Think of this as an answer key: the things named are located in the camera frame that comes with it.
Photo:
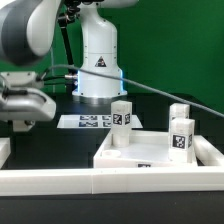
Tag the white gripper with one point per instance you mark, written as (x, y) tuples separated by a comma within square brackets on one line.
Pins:
[(26, 105)]

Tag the white square table top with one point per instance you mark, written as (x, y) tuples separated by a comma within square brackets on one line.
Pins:
[(145, 149)]

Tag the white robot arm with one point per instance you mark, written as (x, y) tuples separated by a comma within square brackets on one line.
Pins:
[(27, 29)]

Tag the white U-shaped obstacle fence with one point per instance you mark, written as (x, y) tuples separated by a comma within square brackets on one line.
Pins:
[(104, 180)]

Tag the white marker base plate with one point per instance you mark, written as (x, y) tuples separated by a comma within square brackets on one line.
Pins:
[(91, 121)]

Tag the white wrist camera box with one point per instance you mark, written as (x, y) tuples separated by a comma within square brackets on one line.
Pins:
[(22, 79)]

